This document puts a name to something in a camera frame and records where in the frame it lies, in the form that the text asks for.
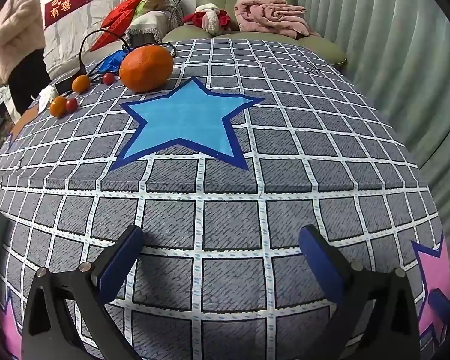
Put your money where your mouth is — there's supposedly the blue plastic bag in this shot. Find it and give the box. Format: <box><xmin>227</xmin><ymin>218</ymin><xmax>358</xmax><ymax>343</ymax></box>
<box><xmin>97</xmin><ymin>50</ymin><xmax>130</xmax><ymax>74</ymax></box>

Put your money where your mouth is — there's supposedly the grey fringed pillow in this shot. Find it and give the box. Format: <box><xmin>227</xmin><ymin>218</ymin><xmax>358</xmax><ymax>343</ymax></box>
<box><xmin>125</xmin><ymin>9</ymin><xmax>173</xmax><ymax>44</ymax></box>

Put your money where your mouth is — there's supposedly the grey striped sofa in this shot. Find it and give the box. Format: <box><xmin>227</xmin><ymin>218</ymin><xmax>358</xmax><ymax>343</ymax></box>
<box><xmin>43</xmin><ymin>0</ymin><xmax>181</xmax><ymax>77</ymax></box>

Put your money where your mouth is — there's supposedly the large orange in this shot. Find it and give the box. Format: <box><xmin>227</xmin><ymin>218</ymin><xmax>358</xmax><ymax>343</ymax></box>
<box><xmin>119</xmin><ymin>45</ymin><xmax>174</xmax><ymax>93</ymax></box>

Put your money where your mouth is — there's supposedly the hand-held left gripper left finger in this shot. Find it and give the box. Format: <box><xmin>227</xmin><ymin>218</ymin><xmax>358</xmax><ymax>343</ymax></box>
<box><xmin>21</xmin><ymin>224</ymin><xmax>145</xmax><ymax>360</ymax></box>

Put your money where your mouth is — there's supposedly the black cable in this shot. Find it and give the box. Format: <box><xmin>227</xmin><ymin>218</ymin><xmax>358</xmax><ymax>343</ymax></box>
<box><xmin>79</xmin><ymin>28</ymin><xmax>177</xmax><ymax>79</ymax></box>

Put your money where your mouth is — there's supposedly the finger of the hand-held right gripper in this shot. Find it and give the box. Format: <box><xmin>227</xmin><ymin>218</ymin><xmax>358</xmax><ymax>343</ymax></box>
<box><xmin>427</xmin><ymin>288</ymin><xmax>450</xmax><ymax>347</ymax></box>

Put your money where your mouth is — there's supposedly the red white plush toy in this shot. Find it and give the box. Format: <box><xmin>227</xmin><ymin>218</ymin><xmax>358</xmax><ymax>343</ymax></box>
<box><xmin>183</xmin><ymin>3</ymin><xmax>233</xmax><ymax>34</ymax></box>

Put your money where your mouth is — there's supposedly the small orange kumquat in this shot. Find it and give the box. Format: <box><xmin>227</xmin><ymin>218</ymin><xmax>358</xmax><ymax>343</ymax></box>
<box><xmin>49</xmin><ymin>95</ymin><xmax>67</xmax><ymax>117</ymax></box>
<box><xmin>72</xmin><ymin>75</ymin><xmax>90</xmax><ymax>94</ymax></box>

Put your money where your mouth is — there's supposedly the grey checked star tablecloth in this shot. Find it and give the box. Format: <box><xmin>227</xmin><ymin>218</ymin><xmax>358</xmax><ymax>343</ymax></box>
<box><xmin>0</xmin><ymin>38</ymin><xmax>450</xmax><ymax>360</ymax></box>

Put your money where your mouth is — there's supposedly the black power adapter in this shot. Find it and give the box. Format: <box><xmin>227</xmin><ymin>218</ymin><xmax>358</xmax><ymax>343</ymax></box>
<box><xmin>54</xmin><ymin>69</ymin><xmax>87</xmax><ymax>94</ymax></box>

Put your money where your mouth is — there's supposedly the red cushion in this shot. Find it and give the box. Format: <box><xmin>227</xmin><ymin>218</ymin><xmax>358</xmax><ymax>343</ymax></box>
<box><xmin>90</xmin><ymin>7</ymin><xmax>136</xmax><ymax>51</ymax></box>
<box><xmin>109</xmin><ymin>0</ymin><xmax>151</xmax><ymax>27</ymax></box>

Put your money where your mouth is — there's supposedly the pink blanket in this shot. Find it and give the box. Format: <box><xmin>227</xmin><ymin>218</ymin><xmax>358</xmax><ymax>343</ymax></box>
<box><xmin>234</xmin><ymin>0</ymin><xmax>321</xmax><ymax>40</ymax></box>

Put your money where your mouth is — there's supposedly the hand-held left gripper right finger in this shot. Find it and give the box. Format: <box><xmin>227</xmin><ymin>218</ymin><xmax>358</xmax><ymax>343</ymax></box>
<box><xmin>298</xmin><ymin>225</ymin><xmax>422</xmax><ymax>360</ymax></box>

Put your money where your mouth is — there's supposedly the pale green curtain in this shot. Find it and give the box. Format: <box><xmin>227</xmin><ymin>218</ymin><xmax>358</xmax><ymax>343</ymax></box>
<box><xmin>289</xmin><ymin>0</ymin><xmax>450</xmax><ymax>271</ymax></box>

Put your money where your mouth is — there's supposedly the crumpled white tissue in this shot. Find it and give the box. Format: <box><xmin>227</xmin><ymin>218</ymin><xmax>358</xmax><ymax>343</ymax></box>
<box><xmin>37</xmin><ymin>86</ymin><xmax>57</xmax><ymax>113</ymax></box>

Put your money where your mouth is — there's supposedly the red pillow with characters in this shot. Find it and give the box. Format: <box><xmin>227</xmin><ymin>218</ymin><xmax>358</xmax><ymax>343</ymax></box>
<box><xmin>44</xmin><ymin>0</ymin><xmax>94</xmax><ymax>29</ymax></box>

